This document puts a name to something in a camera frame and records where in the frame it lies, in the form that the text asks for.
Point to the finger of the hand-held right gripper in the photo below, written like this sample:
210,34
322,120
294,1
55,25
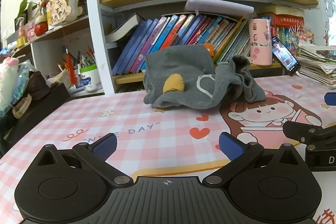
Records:
295,129
331,99

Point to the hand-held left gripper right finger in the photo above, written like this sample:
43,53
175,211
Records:
231,146

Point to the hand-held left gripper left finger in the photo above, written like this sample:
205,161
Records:
105,146

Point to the grey sweatshirt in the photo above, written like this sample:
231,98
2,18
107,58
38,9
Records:
189,74

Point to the stack of papers and booklets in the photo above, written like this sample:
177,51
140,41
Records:
317,66

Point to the black smartphone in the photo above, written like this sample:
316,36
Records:
286,56

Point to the white jar with green lid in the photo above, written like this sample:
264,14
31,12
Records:
90,79

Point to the black box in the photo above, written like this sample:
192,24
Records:
44,111

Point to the short row of colourful books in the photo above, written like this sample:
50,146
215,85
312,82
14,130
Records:
291,37

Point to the red tassel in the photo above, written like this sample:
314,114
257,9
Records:
71,69

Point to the beige wristwatch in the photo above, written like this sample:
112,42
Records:
23,108

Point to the thick red book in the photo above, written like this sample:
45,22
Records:
287,20

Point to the pink sticker tumbler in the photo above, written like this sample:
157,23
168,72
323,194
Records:
260,43

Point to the bunch of pens and pencils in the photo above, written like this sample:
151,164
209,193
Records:
81,58

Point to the orange and white carton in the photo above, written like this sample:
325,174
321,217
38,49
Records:
208,49

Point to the iridescent plastic bag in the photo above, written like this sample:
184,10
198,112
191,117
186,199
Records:
23,74

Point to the white wooden bookshelf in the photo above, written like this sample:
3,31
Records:
95,37

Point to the long row of leaning books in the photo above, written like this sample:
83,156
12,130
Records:
157,40

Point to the red round pot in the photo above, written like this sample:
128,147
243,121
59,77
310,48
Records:
41,27

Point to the white flat case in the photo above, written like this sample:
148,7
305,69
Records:
218,6

